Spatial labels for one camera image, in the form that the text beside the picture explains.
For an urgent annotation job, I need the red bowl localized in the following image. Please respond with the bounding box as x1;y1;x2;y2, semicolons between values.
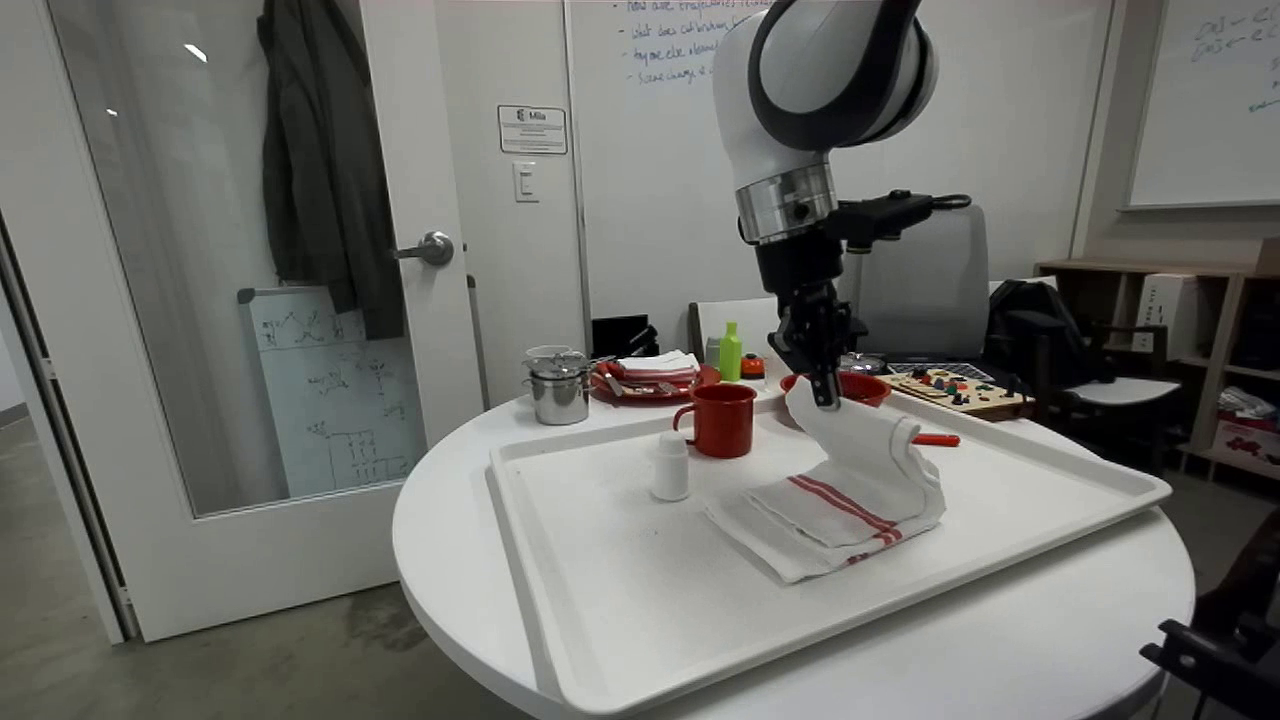
775;367;892;414

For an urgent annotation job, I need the framed wall whiteboard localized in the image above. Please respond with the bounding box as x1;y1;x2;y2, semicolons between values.
1130;0;1280;214

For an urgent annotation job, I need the white wall sign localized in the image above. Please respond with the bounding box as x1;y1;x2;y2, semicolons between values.
491;99;573;161

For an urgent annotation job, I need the small white shaker bottle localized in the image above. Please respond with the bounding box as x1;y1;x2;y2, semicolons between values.
650;427;696;509

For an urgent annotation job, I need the red plate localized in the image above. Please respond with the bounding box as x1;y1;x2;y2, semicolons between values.
583;351;707;407

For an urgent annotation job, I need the white light switch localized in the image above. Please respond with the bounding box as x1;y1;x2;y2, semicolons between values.
507;157;545;210

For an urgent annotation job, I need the white folded napkin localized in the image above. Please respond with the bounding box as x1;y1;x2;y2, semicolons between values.
617;350;706;379

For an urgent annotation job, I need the wooden shelf unit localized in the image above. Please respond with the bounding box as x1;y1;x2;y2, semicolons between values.
1038;237;1280;484

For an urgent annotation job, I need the gray office chair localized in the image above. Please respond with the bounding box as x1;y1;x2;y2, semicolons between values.
839;201;991;363

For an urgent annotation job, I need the black backpack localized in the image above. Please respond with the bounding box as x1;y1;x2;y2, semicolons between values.
983;278;1111;403

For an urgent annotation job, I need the wall whiteboard with blue writing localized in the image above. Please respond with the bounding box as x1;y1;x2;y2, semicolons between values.
556;0;1118;358

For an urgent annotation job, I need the black metal frame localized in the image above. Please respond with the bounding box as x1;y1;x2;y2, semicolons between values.
1140;511;1280;720

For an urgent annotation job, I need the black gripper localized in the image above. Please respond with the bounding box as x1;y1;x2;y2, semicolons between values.
757;233;863;414

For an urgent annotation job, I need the silver door handle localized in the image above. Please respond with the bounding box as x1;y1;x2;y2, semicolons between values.
392;230;462;271

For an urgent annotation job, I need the white door with glass pane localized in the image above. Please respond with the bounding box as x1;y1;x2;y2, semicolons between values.
0;0;491;644

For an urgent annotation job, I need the white towel with red stripes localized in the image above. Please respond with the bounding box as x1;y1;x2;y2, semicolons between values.
701;377;951;588

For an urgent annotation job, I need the green plastic bottle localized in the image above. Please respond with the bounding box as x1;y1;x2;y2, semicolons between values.
713;319;750;384

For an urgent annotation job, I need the wooden board with colourful pieces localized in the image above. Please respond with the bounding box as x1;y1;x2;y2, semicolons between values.
881;362;1039;420

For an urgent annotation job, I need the small leaning whiteboard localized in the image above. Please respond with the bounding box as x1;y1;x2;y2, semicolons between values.
236;285;434;506

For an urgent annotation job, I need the white chair back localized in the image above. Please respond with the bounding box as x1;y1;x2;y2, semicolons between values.
688;294;793;367

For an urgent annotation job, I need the metal canister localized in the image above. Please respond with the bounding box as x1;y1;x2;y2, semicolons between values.
521;343;593;427

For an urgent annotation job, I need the large white plastic tray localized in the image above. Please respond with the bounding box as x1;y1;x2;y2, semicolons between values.
482;391;1177;717

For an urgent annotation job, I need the red mug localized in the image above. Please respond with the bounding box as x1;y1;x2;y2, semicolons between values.
667;379;760;464

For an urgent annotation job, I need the dark gray hanging jacket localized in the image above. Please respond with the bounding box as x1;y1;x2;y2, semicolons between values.
258;0;411;343

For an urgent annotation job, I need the white tablet desk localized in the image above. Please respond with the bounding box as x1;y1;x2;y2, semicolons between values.
1066;377;1186;414

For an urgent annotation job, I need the black box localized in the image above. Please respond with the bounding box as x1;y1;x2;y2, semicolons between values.
590;312;666;362

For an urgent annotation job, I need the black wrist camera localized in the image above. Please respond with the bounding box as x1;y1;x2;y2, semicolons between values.
833;190;978;257

